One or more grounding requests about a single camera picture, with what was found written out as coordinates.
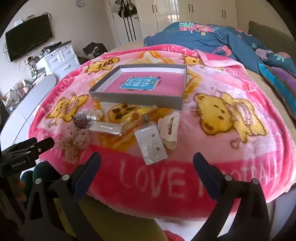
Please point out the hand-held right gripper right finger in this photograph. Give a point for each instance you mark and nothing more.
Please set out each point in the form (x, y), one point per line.
(204, 175)

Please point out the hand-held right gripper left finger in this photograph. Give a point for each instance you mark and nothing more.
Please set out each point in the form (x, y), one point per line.
(89, 175)

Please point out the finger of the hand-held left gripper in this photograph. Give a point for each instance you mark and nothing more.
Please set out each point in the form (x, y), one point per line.
(45, 144)

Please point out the brown hair clip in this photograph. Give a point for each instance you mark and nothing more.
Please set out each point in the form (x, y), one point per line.
(77, 123)

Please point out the silver rhinestone hair clip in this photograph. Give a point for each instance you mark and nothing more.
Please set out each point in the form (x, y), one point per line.
(81, 115)

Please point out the white hair claw clip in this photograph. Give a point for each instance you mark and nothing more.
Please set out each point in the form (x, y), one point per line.
(170, 144)

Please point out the blue rectangular packet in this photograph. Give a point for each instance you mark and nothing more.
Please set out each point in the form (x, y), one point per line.
(104, 128)

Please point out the white earring card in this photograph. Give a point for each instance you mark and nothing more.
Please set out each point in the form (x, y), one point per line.
(150, 148)

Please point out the yellow hair clip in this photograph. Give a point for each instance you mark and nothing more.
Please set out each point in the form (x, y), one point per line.
(143, 110)

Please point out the grey shallow cardboard box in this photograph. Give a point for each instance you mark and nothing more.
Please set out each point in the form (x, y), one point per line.
(138, 100)

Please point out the person's left hand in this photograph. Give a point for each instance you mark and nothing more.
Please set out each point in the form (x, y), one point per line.
(20, 185)

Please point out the pink bear printed blanket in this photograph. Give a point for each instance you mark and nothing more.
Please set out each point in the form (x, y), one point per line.
(161, 185)

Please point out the white curved desk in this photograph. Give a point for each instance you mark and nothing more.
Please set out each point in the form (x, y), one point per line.
(34, 97)

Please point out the red fuzzy slipper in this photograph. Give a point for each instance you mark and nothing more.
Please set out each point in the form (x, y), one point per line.
(173, 236)

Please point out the white drawer chest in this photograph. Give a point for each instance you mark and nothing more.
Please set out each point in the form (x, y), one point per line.
(66, 58)

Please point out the black flat television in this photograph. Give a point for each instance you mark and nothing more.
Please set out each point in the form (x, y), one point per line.
(27, 39)

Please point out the black bag with clothes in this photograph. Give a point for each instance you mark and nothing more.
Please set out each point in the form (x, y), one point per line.
(94, 49)

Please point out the striped colourful pillow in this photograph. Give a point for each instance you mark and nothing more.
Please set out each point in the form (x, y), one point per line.
(282, 85)

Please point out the lilac cloth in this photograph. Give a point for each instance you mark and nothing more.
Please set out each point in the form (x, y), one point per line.
(263, 53)

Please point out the blue floral duvet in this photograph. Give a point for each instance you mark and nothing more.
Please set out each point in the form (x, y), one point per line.
(196, 39)

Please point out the white door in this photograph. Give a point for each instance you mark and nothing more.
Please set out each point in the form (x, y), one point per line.
(118, 30)

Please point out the olive upholstered headboard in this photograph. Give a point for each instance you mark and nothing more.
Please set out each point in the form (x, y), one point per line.
(268, 34)

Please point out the hanging dark bags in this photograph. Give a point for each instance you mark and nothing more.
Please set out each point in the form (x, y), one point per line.
(126, 9)

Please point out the white wardrobe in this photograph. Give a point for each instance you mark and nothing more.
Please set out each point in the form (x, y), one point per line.
(185, 16)

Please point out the round wall clock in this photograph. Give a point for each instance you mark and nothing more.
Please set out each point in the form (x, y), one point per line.
(80, 3)

